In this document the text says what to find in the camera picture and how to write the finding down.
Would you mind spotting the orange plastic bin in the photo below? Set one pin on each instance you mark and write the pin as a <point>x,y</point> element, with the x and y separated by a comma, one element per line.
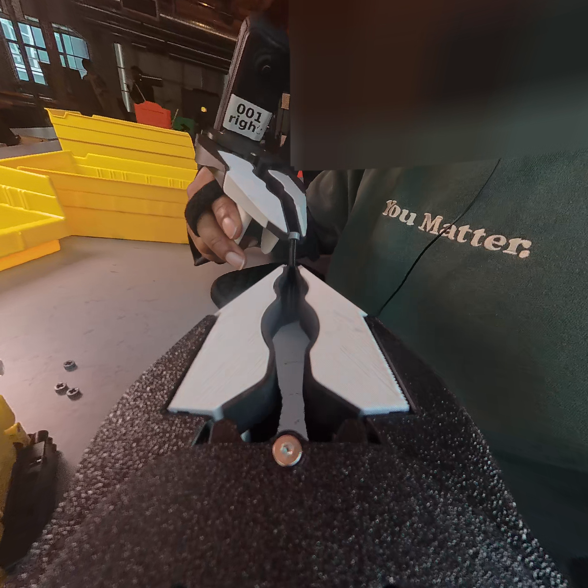
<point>154,115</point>

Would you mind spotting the dark rounded object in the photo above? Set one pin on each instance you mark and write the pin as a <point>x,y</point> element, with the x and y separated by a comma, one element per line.
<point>239,285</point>

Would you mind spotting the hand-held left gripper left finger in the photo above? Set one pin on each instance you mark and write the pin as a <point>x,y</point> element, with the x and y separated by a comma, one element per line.
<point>220,363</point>

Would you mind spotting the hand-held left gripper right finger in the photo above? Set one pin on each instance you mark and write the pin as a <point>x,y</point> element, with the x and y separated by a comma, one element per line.
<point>358,363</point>

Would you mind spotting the person's right forearm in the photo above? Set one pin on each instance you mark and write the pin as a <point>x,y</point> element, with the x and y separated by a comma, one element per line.
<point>330,216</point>

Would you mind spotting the yellow lego model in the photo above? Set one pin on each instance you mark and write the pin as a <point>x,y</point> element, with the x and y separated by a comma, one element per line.
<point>32,482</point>

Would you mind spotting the person's right hand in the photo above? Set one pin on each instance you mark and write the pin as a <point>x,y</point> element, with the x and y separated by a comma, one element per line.
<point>220,239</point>

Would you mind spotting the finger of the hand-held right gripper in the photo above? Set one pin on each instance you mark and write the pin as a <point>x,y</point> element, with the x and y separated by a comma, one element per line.
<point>296,193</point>
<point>252,188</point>

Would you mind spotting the black lego axle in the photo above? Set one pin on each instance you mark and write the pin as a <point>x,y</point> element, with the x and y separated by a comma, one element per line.
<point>293,255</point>

